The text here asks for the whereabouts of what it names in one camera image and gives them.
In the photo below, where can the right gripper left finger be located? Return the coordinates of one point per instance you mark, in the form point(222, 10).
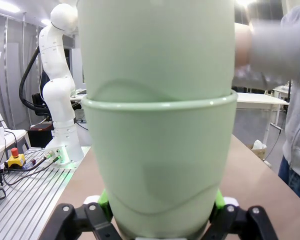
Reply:
point(95, 220)

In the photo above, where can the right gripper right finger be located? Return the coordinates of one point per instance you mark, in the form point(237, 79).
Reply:
point(237, 222)

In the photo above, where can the light green plastic cup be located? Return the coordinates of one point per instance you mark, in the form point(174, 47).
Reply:
point(160, 150)
point(155, 50)

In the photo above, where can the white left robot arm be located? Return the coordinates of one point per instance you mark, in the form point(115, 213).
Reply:
point(57, 100)

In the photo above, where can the person's left forearm grey sleeve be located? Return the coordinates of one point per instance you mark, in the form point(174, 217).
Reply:
point(280, 45)

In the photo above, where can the person's left hand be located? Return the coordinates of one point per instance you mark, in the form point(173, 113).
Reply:
point(243, 45)

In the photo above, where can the cardboard box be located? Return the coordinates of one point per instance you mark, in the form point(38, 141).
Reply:
point(258, 152)

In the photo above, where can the dark box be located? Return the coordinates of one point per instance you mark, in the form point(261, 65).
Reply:
point(40, 137)

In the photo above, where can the yellow red emergency stop button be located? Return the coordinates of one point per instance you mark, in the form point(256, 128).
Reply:
point(15, 160)

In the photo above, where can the person in grey hoodie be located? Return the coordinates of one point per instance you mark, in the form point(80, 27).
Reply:
point(298, 125)

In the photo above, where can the white desk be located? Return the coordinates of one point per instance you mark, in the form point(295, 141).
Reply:
point(17, 133)

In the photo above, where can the white side table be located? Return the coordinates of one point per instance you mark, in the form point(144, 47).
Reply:
point(257, 100)

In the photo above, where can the slotted aluminium base plate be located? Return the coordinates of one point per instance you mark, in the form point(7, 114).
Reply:
point(27, 200)

